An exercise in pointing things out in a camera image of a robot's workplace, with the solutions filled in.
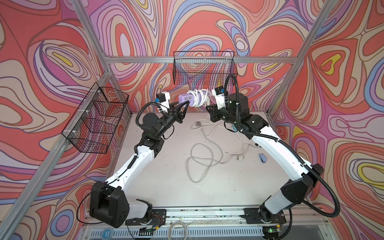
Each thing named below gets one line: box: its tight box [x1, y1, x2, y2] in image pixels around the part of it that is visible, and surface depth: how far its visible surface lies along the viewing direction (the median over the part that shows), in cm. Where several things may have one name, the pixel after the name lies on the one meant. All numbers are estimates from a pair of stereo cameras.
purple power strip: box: [178, 93, 203, 107], surface depth 66 cm
